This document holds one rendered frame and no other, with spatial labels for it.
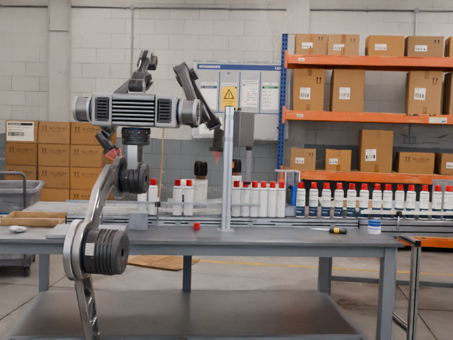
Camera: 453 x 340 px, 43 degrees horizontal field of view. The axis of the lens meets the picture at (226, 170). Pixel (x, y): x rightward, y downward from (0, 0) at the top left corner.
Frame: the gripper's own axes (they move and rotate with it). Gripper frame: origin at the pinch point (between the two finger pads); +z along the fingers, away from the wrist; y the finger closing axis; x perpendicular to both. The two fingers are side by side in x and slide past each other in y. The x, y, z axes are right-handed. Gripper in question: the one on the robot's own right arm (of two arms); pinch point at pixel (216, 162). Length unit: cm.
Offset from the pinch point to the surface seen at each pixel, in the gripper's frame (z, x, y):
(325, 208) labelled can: 20, 15, -65
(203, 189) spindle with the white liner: 17.8, -6.7, 6.2
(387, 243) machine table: 30, 57, -89
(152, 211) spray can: 29.0, 21.7, 33.7
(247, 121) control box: -25.3, 27.8, -14.4
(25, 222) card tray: 38, 37, 98
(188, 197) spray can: 19.5, 20.7, 14.1
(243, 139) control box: -15.3, 30.5, -13.3
